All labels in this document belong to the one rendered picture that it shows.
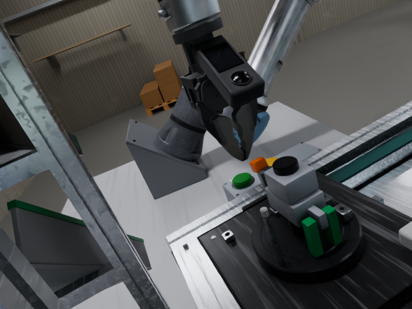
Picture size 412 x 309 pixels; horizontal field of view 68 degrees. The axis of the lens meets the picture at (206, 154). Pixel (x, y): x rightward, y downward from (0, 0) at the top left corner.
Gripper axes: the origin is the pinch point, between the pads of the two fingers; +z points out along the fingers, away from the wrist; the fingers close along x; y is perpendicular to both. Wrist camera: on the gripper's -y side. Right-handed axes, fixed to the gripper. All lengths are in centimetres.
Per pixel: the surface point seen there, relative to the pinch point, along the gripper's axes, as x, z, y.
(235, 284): 11.2, 9.5, -12.2
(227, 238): 8.5, 8.5, -4.9
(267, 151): -19.9, 20.6, 34.0
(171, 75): -101, 54, 487
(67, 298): 25.6, -4.4, -16.6
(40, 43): 80, -74, 663
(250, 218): 3.3, 9.5, -2.5
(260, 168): 0.3, 0.3, -5.4
